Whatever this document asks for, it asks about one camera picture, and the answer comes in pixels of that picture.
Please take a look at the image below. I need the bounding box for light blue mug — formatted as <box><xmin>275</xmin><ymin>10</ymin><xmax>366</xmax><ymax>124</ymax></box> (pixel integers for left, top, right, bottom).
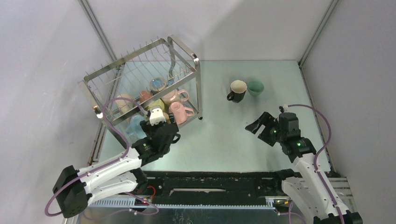
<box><xmin>126</xmin><ymin>114</ymin><xmax>147</xmax><ymax>139</ymax></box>

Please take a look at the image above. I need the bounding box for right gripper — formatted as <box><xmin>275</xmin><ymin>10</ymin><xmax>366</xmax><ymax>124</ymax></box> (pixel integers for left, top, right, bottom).
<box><xmin>245</xmin><ymin>112</ymin><xmax>285</xmax><ymax>147</ymax></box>

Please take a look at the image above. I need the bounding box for black mug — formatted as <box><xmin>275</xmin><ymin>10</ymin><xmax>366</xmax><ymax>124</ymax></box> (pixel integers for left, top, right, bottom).
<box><xmin>226</xmin><ymin>80</ymin><xmax>247</xmax><ymax>103</ymax></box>

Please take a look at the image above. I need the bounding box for large pink mug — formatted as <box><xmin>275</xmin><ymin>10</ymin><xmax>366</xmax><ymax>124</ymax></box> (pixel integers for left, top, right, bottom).
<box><xmin>161</xmin><ymin>89</ymin><xmax>190</xmax><ymax>107</ymax></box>

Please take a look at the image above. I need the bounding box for blue-rimmed cup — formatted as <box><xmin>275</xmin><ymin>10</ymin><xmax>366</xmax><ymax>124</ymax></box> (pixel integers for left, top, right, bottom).
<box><xmin>150</xmin><ymin>77</ymin><xmax>174</xmax><ymax>92</ymax></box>

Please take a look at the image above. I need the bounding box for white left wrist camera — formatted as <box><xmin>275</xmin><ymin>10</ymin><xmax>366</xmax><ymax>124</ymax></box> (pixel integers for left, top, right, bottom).
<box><xmin>149</xmin><ymin>106</ymin><xmax>166</xmax><ymax>126</ymax></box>

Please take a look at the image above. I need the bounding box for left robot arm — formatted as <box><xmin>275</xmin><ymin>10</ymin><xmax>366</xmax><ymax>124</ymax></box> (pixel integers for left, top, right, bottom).
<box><xmin>52</xmin><ymin>119</ymin><xmax>180</xmax><ymax>218</ymax></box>

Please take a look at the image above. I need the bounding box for yellow-green mug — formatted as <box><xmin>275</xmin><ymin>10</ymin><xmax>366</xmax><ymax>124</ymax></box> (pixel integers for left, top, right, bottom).
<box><xmin>145</xmin><ymin>99</ymin><xmax>166</xmax><ymax>112</ymax></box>

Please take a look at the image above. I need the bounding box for steel two-tier dish rack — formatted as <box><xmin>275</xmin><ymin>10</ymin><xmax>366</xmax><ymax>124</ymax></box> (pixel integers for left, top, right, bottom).
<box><xmin>79</xmin><ymin>35</ymin><xmax>203</xmax><ymax>145</ymax></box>

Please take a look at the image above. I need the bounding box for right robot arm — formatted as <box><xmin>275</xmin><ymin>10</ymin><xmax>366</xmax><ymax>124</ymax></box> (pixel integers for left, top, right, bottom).
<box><xmin>245</xmin><ymin>112</ymin><xmax>363</xmax><ymax>224</ymax></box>

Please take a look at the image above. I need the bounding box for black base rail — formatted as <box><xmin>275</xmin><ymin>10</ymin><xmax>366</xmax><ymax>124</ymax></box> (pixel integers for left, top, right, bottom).
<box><xmin>132</xmin><ymin>169</ymin><xmax>300</xmax><ymax>207</ymax></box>

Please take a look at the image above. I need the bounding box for mint green mug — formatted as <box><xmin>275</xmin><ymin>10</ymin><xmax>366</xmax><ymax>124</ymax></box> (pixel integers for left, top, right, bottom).
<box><xmin>247</xmin><ymin>81</ymin><xmax>264</xmax><ymax>97</ymax></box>

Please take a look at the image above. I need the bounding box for orange-red cup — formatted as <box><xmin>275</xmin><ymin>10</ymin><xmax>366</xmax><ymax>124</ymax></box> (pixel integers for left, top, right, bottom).
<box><xmin>139</xmin><ymin>90</ymin><xmax>153</xmax><ymax>103</ymax></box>

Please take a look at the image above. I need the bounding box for yellow mug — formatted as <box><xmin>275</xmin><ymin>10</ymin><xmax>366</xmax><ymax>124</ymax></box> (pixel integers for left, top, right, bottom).
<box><xmin>163</xmin><ymin>112</ymin><xmax>171</xmax><ymax>124</ymax></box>

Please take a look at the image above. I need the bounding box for cream decorated mug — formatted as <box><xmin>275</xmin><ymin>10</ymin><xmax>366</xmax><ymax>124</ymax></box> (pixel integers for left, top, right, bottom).
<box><xmin>115</xmin><ymin>93</ymin><xmax>134</xmax><ymax>115</ymax></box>

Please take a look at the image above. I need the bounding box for pink faceted mug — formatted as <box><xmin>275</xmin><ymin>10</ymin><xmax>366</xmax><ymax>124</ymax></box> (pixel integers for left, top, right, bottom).
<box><xmin>169</xmin><ymin>102</ymin><xmax>195</xmax><ymax>125</ymax></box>

